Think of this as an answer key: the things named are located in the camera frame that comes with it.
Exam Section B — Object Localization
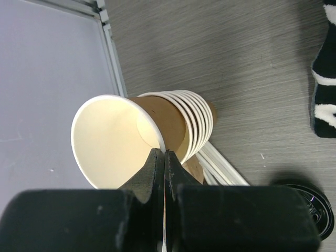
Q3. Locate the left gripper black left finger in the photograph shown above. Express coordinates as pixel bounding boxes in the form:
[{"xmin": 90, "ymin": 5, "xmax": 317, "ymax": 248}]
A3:
[{"xmin": 1, "ymin": 149, "xmax": 164, "ymax": 251}]

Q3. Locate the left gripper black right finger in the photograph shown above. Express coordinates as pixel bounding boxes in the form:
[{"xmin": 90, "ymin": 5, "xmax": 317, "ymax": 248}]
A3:
[{"xmin": 164, "ymin": 151, "xmax": 321, "ymax": 251}]

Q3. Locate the single brown paper cup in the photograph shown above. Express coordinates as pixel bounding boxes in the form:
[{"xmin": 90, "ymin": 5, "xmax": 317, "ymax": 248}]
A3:
[{"xmin": 71, "ymin": 95, "xmax": 186, "ymax": 189}]

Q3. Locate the black plastic cup lid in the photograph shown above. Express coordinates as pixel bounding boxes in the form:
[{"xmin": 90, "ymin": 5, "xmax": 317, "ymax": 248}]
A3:
[{"xmin": 271, "ymin": 178, "xmax": 335, "ymax": 240}]

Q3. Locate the white wrapped straws bundle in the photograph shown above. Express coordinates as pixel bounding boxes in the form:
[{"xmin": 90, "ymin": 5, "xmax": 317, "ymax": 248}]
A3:
[{"xmin": 196, "ymin": 142, "xmax": 250, "ymax": 186}]

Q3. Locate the brown cardboard cup carrier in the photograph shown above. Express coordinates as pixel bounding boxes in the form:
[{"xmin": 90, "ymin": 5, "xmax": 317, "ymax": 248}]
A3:
[{"xmin": 182, "ymin": 155, "xmax": 204, "ymax": 184}]

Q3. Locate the stack of brown paper cups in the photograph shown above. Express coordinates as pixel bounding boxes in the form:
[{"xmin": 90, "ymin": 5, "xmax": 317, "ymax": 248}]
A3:
[{"xmin": 139, "ymin": 90, "xmax": 217, "ymax": 164}]

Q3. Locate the zebra print pillow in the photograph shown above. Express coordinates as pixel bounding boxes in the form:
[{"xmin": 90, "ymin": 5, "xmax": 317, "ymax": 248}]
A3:
[{"xmin": 311, "ymin": 0, "xmax": 335, "ymax": 138}]

